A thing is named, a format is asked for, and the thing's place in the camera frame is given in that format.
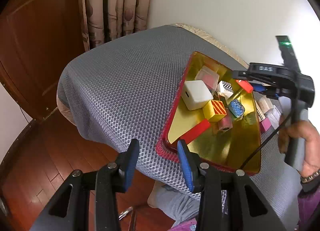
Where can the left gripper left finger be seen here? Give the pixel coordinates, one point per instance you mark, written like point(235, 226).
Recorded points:
point(69, 206)

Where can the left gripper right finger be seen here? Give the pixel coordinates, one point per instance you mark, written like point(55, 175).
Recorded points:
point(229, 200)

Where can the person's right hand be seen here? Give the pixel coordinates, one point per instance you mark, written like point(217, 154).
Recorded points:
point(302, 129)

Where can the long red block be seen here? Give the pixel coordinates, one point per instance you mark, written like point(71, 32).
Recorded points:
point(195, 132)

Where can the red gold toffee tin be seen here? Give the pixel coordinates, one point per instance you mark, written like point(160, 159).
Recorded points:
point(213, 132)

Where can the pink rectangular block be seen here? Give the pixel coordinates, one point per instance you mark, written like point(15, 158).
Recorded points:
point(265, 125)

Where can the pink cylinder spool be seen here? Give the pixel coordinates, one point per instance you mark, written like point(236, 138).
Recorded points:
point(225, 123)

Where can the blue dotted small object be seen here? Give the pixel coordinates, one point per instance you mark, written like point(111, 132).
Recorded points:
point(236, 108)

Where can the yellow red striped block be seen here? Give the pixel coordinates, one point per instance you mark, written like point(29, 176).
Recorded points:
point(214, 111)

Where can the black white zigzag box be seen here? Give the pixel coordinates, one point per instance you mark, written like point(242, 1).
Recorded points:
point(224, 89)

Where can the white square charger block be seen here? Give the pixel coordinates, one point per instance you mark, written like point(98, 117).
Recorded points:
point(195, 94)

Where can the pink translucent box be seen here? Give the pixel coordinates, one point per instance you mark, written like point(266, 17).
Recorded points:
point(209, 77)

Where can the metal wristwatch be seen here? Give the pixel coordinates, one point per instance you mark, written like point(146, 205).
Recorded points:
point(310, 178)

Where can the grey mesh table mat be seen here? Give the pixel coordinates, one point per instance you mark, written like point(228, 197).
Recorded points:
point(128, 88)

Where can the beige tablecloth edge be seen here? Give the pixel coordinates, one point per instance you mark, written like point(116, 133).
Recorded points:
point(209, 38)

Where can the brown wooden door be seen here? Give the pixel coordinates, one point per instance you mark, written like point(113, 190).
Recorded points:
point(38, 39)

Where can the beige patterned curtain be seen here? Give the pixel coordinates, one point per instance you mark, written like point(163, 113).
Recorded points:
point(107, 20)

